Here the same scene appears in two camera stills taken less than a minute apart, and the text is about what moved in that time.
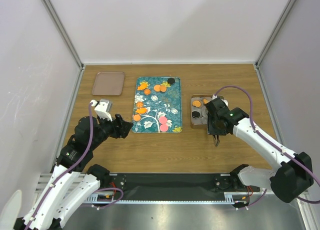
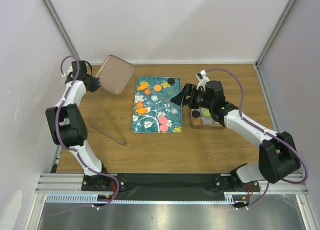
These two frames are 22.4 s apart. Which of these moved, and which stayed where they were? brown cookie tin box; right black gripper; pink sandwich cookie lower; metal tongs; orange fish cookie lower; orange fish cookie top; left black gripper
Moved: metal tongs; right black gripper; left black gripper
Stayed: brown cookie tin box; orange fish cookie top; orange fish cookie lower; pink sandwich cookie lower
